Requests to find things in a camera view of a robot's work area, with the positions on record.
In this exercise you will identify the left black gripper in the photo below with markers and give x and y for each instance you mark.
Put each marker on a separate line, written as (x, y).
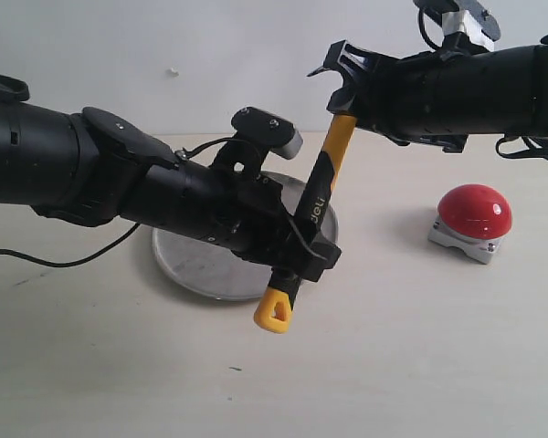
(246, 217)

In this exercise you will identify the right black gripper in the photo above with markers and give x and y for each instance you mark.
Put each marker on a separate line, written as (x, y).
(436, 99)

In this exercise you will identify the yellow black claw hammer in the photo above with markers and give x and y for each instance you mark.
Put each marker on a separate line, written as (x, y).
(275, 309)

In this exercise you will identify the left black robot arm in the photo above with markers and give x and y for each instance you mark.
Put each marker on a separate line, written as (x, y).
(90, 167)

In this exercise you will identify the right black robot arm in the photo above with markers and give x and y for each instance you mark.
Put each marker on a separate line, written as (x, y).
(541, 84)

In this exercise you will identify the red dome push button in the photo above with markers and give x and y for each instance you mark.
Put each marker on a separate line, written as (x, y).
(474, 219)

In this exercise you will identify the round stainless steel plate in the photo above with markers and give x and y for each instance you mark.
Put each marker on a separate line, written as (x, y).
(213, 271)

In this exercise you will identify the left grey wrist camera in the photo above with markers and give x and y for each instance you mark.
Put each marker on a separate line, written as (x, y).
(257, 133)

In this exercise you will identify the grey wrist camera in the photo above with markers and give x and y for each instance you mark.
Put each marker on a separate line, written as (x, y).
(257, 133)
(466, 25)

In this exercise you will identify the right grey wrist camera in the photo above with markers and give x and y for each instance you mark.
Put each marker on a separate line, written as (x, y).
(466, 25)

